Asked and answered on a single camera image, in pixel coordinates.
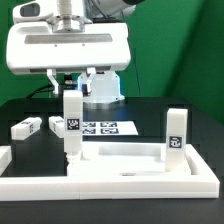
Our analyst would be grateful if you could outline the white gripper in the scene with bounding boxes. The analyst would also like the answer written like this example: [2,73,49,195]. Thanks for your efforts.
[5,21,132,98]

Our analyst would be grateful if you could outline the white desk tabletop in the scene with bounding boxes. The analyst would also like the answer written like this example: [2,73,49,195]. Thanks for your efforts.
[67,142,191,177]

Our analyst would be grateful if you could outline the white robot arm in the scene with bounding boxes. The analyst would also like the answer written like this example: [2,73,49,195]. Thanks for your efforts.
[6,0,144,108]

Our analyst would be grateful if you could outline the sheet of fiducial markers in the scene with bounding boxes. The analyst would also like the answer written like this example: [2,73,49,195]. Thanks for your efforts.
[83,121,138,136]

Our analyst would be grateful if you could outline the black cables on table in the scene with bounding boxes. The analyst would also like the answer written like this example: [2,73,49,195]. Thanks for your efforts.
[26,83,54,100]

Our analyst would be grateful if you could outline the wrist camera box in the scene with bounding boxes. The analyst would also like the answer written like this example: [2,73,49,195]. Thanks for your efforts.
[13,0,55,23]

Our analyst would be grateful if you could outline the white U-shaped fixture frame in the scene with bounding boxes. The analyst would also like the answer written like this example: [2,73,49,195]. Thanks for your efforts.
[0,144,220,201]

